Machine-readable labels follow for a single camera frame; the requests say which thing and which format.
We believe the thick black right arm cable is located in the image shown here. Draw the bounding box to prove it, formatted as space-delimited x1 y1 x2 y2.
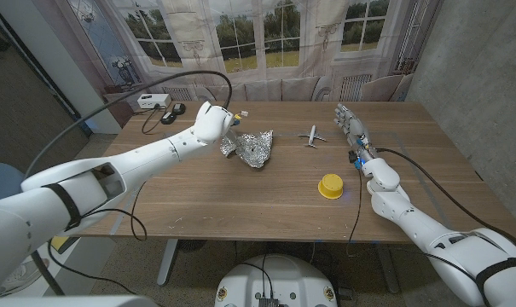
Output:
375 147 516 262

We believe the aluminum foil sheet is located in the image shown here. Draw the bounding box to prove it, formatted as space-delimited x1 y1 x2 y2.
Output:
219 130 275 170

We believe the white toy aeroplane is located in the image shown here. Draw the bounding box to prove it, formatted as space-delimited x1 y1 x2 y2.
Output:
298 125 328 149

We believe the yellow and black floor object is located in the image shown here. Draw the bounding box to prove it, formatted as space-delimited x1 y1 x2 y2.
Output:
48 235 78 253

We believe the yellow plastic lid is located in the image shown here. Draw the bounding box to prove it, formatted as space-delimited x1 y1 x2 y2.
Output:
317 172 345 200

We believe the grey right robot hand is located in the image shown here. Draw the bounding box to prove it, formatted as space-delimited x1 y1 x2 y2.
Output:
333 103 378 169

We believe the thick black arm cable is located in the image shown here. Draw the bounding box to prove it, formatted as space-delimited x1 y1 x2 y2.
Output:
375 147 516 262
25 70 234 296

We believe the black adapter cable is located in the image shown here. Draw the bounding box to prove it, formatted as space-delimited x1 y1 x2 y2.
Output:
133 105 169 136

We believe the white shoe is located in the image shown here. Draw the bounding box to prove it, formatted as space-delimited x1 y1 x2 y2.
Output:
0 258 49 298

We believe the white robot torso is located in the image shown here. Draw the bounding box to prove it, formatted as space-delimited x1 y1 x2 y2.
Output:
214 254 339 307

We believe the printed window backdrop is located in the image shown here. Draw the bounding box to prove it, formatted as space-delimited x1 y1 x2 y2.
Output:
31 0 444 129

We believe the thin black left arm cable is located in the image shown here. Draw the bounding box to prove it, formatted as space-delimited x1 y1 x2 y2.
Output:
48 181 167 307

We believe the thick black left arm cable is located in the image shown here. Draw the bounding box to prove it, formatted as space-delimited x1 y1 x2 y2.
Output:
25 70 234 296

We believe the white power strip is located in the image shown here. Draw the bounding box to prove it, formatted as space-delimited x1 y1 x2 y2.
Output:
136 93 172 110

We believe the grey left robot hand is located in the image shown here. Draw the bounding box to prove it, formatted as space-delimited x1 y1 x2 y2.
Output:
221 122 242 148

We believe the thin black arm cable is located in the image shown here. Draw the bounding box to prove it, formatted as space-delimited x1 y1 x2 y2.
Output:
48 181 167 307
346 164 364 257

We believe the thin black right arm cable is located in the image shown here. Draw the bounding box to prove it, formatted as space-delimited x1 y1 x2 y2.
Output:
346 164 364 257

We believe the grey table leg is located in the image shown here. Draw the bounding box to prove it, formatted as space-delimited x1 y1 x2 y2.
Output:
374 243 402 294
156 238 180 287

